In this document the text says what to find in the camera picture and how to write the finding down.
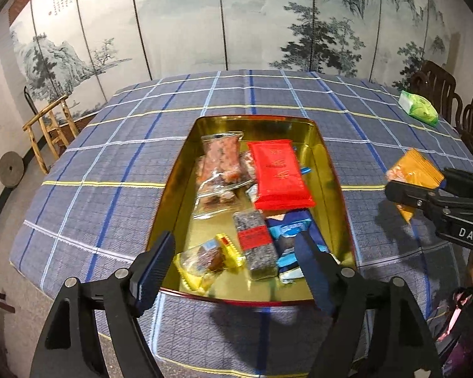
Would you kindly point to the blue plaid tablecloth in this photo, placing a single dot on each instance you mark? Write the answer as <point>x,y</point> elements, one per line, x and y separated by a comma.
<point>122,165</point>

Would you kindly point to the dark bar with red label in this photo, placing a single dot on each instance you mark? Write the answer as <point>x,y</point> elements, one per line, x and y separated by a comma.
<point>254,240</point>

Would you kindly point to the clear packet of reddish snack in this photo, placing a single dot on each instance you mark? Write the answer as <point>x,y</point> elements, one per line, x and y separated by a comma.
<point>220,153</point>

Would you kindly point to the green tissue pack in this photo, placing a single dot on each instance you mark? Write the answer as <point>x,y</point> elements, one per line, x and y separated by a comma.
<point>418,108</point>

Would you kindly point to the blue cracker packet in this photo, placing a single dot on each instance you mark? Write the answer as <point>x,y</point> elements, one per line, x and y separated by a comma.
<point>289,224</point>

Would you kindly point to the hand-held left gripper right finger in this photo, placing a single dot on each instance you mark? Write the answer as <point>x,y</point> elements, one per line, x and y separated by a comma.
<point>313,271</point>

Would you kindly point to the round stone millstone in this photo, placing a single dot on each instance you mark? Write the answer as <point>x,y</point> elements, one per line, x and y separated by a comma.
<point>10,169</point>

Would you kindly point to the bamboo chair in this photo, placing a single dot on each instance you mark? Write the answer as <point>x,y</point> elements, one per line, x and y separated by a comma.
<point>49,118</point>

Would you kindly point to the small blue candy packet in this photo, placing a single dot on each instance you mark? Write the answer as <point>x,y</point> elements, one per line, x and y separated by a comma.
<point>289,269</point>

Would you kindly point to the brown and gold tin box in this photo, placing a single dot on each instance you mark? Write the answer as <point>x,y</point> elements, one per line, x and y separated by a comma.
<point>331,189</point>

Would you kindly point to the red snack packet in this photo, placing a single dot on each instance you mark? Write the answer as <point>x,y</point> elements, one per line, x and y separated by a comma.
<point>280,173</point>

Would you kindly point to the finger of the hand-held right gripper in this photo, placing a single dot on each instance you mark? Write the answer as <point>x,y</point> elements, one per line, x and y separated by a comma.
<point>410,195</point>
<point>469,181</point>

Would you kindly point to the pink plastic bag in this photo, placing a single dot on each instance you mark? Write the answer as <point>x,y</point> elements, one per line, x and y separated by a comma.
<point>457,323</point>

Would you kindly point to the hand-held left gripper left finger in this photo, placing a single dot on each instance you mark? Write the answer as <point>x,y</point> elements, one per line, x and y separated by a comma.
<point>157,267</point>

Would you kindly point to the painted folding screen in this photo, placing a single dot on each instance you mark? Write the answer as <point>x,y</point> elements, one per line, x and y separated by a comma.
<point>181,19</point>

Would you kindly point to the clear and yellow snack packet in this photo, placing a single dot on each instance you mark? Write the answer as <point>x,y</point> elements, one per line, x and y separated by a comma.
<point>209,258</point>

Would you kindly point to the orange snack packet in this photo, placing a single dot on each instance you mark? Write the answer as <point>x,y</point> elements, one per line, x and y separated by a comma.
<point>416,165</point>

